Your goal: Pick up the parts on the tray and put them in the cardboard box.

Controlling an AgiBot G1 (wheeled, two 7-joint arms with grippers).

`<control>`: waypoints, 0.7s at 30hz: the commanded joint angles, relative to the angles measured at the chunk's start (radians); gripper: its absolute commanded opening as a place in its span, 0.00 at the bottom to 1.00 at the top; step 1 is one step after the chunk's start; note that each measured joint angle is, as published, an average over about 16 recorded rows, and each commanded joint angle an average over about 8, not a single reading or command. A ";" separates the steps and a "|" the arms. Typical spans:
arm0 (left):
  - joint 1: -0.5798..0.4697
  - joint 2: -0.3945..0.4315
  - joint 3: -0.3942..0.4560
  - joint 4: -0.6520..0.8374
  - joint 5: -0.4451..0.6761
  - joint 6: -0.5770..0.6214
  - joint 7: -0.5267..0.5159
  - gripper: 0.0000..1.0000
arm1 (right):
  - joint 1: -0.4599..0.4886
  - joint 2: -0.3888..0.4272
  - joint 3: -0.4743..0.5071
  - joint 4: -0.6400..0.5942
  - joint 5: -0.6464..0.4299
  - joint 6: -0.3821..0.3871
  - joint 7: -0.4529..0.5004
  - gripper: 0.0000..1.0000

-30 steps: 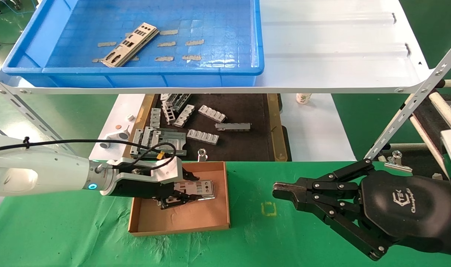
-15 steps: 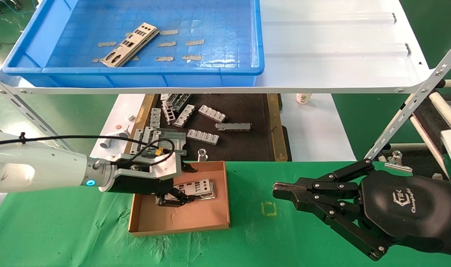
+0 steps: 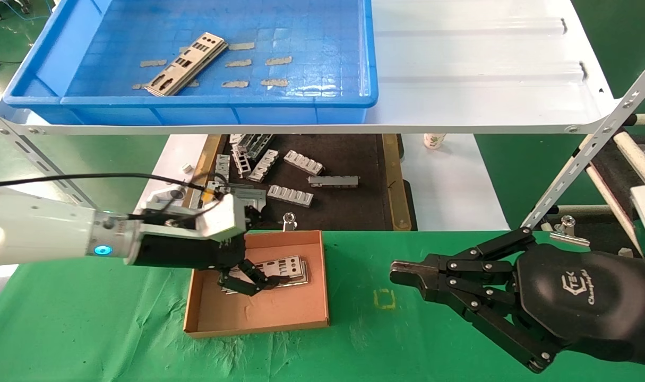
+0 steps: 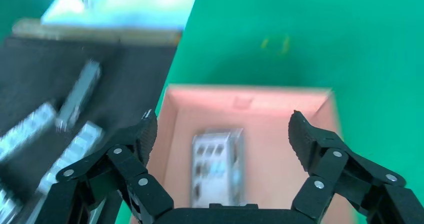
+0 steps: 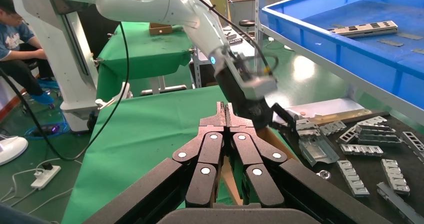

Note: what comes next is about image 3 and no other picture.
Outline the black mat wooden frame tray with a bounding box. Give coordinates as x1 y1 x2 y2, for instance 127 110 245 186
175 134 418 232

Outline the large grey flat plate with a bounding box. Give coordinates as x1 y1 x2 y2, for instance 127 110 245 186
232 186 268 213

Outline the dark grey metal bar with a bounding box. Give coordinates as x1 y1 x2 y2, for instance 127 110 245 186
307 175 359 188

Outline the green table cloth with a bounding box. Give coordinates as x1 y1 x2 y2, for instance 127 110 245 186
0 228 645 382

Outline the grey perforated angle bar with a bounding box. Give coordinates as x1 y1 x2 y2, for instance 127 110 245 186
521 48 645 230
0 103 97 209

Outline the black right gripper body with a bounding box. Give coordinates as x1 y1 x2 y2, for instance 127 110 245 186
513 244 645 368

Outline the silver metal IO shield plate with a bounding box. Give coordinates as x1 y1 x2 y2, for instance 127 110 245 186
221 256 307 292
225 263 311 296
143 32 229 98

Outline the blue plastic tray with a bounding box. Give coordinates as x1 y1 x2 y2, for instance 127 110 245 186
3 0 379 126

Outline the white metal shelf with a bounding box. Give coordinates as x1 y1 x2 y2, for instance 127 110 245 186
0 0 618 135

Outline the long white rod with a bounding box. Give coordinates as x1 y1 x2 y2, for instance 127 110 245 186
586 163 641 250

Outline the grey ladder shaped part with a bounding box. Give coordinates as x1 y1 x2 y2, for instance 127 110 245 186
232 144 252 178

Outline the white pipe fitting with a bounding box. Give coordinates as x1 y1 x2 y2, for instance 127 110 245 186
150 183 186 205

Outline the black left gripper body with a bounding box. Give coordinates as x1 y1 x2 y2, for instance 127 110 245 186
127 233 247 271

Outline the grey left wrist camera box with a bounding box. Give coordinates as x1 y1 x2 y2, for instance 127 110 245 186
141 193 250 240

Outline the grey ribbed metal part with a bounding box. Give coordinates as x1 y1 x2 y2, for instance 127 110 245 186
283 150 324 176
267 185 314 207
247 149 279 183

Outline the grey slotted metal part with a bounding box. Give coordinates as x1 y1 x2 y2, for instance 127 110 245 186
214 154 231 184

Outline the grey metal bracket part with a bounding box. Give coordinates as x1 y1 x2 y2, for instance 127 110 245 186
239 134 275 160

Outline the black cable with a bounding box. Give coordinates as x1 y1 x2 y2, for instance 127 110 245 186
0 172 231 223

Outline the brown cardboard box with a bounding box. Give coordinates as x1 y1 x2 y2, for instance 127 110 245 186
183 230 330 338

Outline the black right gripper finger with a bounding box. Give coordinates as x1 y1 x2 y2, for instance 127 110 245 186
390 276 560 374
390 227 536 284

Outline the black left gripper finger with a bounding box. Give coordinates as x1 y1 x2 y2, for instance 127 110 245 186
237 259 283 289
218 270 265 297

